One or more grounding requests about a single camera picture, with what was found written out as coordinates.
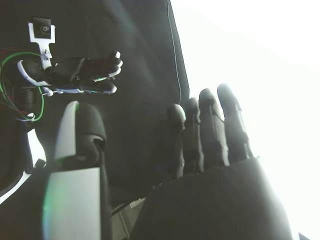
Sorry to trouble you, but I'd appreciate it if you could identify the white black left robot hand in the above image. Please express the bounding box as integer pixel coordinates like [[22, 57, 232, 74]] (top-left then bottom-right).
[[42, 83, 295, 240]]

